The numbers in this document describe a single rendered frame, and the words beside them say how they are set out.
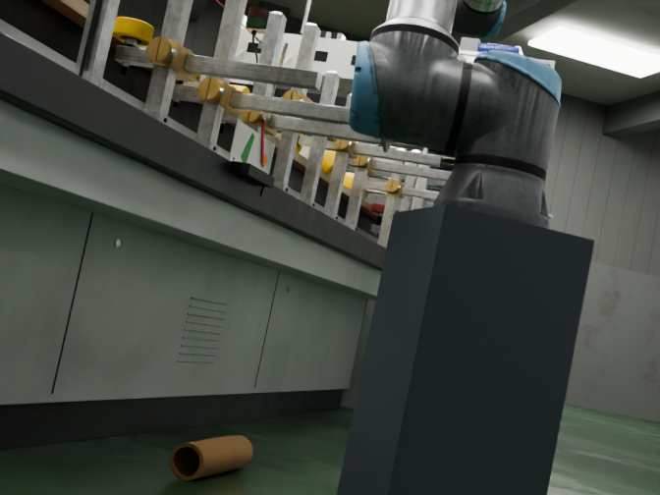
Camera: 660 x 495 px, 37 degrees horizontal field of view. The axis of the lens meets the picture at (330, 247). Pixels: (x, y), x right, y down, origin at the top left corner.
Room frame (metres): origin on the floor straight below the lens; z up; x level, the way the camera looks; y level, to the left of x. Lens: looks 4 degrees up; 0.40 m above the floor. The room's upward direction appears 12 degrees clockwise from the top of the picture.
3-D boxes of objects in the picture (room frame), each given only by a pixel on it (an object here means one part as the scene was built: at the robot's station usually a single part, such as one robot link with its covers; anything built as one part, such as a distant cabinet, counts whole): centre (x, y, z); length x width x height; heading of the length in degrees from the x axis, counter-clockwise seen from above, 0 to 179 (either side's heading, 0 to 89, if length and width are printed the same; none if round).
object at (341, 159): (3.12, 0.02, 0.87); 0.04 x 0.04 x 0.48; 73
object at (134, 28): (1.99, 0.48, 0.85); 0.08 x 0.08 x 0.11
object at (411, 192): (3.86, -0.26, 0.95); 0.50 x 0.04 x 0.04; 73
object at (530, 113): (1.61, -0.24, 0.79); 0.17 x 0.15 x 0.18; 89
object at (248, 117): (2.42, 0.24, 0.84); 0.14 x 0.06 x 0.05; 163
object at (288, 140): (2.64, 0.17, 0.93); 0.04 x 0.04 x 0.48; 73
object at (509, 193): (1.61, -0.25, 0.65); 0.19 x 0.19 x 0.10
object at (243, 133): (2.36, 0.23, 0.75); 0.26 x 0.01 x 0.10; 163
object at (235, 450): (2.29, 0.16, 0.04); 0.30 x 0.08 x 0.08; 163
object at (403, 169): (3.36, -0.18, 0.94); 0.37 x 0.03 x 0.03; 73
